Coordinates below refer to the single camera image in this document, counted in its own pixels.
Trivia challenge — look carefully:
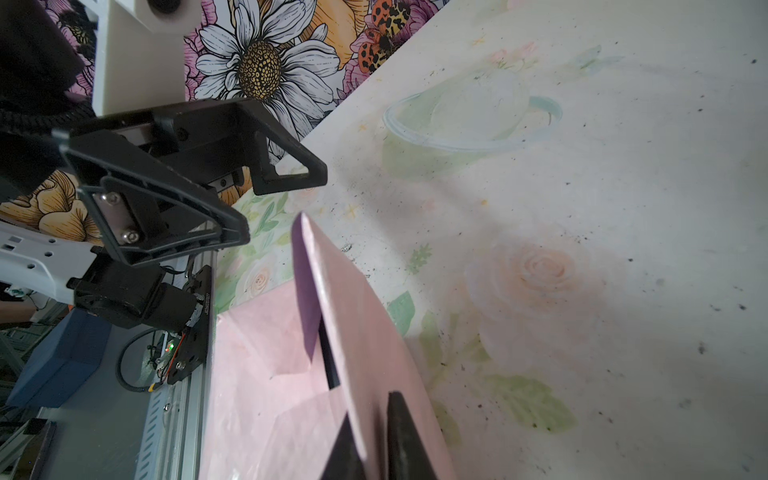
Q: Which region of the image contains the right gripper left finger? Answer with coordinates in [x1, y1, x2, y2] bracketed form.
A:
[320, 415, 366, 480]

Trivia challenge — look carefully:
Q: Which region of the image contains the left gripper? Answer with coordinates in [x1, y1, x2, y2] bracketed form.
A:
[1, 1, 328, 267]

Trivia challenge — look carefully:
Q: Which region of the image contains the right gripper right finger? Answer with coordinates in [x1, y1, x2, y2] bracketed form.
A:
[386, 391, 437, 480]

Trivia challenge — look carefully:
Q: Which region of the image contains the dark navy gift box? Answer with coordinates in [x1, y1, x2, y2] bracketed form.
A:
[318, 320, 340, 390]

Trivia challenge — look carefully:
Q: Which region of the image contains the purple wrapping paper sheet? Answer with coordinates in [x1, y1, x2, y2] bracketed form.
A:
[199, 214, 455, 479]

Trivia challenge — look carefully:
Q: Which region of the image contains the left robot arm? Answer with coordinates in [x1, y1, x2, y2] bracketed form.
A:
[1, 1, 339, 331]

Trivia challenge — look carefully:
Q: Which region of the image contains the aluminium front rail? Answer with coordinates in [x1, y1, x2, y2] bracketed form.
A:
[134, 253, 217, 479]

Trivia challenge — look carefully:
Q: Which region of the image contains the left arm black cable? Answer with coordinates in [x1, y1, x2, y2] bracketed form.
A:
[115, 264, 206, 395]

